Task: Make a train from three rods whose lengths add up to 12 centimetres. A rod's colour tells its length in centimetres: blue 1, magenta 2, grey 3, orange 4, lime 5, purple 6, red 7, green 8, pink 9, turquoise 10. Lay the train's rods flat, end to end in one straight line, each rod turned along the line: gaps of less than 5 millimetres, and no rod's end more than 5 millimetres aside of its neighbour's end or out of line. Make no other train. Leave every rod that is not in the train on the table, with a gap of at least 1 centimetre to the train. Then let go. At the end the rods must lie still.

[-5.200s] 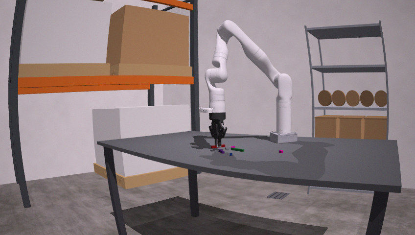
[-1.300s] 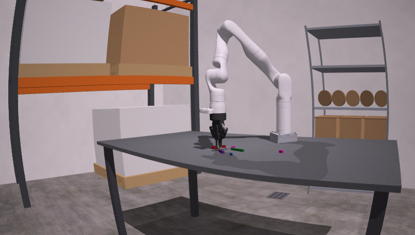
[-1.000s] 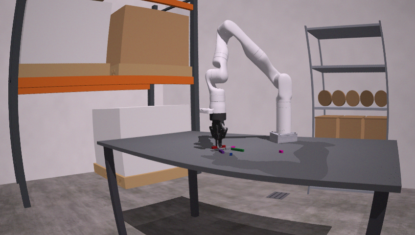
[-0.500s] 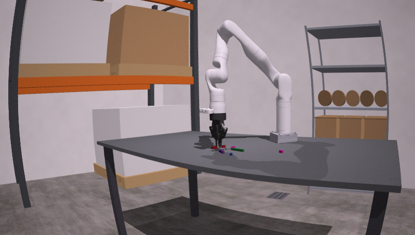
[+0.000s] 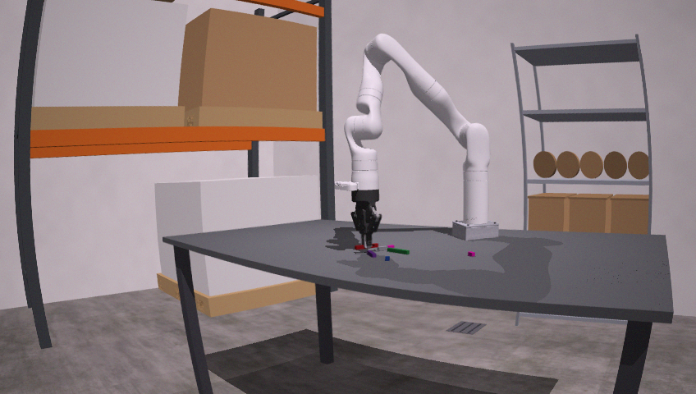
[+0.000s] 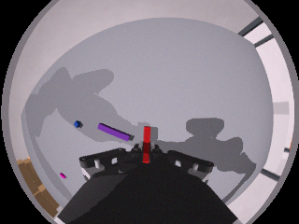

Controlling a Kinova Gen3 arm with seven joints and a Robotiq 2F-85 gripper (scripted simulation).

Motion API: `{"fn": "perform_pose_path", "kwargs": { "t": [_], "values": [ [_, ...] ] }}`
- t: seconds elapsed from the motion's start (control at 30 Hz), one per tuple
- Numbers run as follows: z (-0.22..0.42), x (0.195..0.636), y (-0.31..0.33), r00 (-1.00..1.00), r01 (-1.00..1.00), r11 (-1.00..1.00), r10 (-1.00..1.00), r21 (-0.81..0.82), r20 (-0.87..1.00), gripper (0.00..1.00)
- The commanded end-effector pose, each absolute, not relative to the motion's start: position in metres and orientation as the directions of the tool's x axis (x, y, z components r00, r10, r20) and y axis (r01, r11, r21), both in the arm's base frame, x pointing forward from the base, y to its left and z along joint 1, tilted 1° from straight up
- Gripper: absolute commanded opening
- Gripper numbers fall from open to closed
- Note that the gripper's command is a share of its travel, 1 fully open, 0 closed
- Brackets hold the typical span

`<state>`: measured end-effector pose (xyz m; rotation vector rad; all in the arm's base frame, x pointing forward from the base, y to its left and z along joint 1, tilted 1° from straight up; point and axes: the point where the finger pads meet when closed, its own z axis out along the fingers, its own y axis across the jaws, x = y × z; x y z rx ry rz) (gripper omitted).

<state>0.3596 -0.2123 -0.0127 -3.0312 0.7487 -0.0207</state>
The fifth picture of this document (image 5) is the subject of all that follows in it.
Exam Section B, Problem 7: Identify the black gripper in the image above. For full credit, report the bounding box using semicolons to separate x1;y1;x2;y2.
351;190;382;248

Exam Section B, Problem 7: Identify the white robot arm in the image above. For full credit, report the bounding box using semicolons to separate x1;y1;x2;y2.
334;34;490;224

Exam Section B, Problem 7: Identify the green rod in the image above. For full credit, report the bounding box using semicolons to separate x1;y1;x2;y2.
387;248;410;254

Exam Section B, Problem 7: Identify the dark red rod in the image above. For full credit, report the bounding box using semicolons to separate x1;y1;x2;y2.
355;243;378;250

